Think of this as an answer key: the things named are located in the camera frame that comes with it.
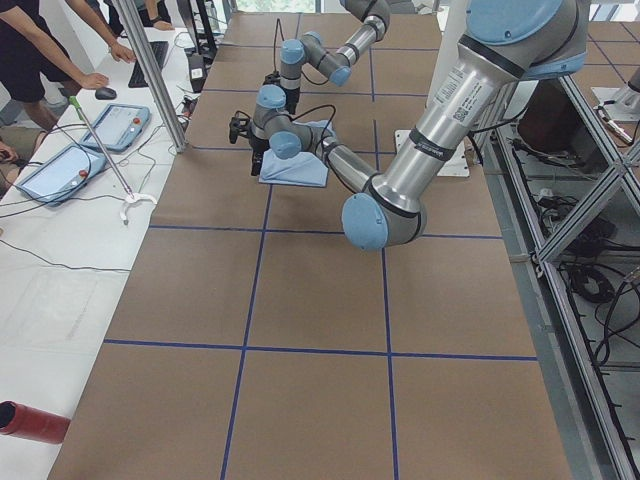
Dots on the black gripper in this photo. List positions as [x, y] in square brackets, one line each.
[292, 97]
[258, 149]

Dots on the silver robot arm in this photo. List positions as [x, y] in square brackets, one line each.
[334, 65]
[503, 42]

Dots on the blue teach pendant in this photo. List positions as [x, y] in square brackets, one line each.
[118, 125]
[58, 179]

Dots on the green handled metal rod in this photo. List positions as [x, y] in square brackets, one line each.
[131, 197]

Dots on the black computer mouse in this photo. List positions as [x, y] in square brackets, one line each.
[105, 93]

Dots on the near blue teach pendant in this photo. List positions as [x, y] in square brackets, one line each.
[58, 179]

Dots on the aluminium frame rack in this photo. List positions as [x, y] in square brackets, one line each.
[567, 193]

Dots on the red cylinder bottle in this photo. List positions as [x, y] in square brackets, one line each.
[29, 423]

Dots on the light blue t-shirt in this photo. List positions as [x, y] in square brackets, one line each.
[285, 162]

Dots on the person in black shirt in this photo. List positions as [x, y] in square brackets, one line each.
[29, 51]

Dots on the aluminium frame post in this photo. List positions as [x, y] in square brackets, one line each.
[141, 47]

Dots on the second robot base background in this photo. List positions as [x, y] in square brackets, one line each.
[620, 104]

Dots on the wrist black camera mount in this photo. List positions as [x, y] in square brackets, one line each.
[273, 78]
[239, 127]

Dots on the far blue teach pendant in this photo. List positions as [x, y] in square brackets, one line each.
[118, 125]

